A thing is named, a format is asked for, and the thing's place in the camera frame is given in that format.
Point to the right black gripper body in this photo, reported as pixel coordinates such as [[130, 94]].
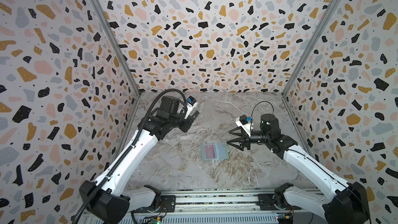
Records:
[[245, 139]]

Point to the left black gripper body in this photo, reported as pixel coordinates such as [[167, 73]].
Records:
[[183, 123]]

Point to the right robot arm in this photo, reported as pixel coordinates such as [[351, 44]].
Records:
[[341, 202]]

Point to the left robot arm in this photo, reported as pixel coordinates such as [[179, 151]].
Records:
[[106, 197]]

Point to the red card in holder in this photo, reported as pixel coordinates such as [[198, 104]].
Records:
[[209, 152]]

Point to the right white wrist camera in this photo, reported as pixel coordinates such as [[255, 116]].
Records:
[[245, 123]]

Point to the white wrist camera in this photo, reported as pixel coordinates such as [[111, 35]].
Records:
[[191, 105], [245, 123]]

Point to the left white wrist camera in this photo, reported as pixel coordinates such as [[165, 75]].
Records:
[[191, 105]]

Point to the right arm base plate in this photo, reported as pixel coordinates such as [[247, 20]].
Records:
[[270, 203]]

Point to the aluminium front rail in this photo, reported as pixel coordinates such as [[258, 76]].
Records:
[[208, 202]]

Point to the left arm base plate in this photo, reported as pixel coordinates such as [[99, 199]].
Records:
[[167, 204]]

